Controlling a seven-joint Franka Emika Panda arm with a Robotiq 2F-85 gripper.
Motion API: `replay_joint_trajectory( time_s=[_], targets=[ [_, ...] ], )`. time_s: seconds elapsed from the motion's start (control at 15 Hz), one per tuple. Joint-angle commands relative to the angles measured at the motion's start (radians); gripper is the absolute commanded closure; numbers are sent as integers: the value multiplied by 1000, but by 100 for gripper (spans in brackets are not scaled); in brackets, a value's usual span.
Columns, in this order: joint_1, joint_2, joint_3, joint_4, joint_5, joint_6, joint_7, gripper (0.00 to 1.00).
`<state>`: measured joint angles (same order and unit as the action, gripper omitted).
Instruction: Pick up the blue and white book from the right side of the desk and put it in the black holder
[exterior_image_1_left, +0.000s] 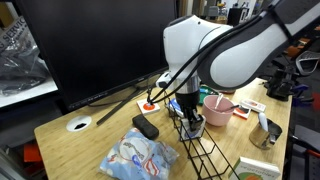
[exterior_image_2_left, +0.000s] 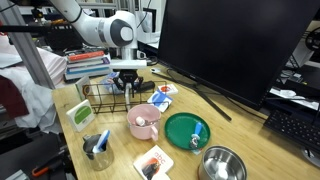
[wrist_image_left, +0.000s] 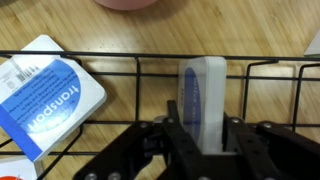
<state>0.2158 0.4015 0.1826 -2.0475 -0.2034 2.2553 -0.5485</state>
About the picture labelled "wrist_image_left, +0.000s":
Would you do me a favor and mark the blue transport board book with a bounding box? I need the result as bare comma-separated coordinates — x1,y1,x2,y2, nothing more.
0,34,108,163

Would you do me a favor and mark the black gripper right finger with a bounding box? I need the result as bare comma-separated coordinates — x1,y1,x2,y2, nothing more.
221,113,320,180

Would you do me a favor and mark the pink mug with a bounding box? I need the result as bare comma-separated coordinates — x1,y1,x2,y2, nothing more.
93,0,159,12

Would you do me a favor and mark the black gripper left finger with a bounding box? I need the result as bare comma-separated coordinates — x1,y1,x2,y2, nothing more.
73,99,204,180

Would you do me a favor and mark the black wire rack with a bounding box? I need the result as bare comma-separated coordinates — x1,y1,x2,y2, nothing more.
0,49,320,180

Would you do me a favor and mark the blue and white board book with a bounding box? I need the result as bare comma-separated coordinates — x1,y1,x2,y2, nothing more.
178,55,228,155

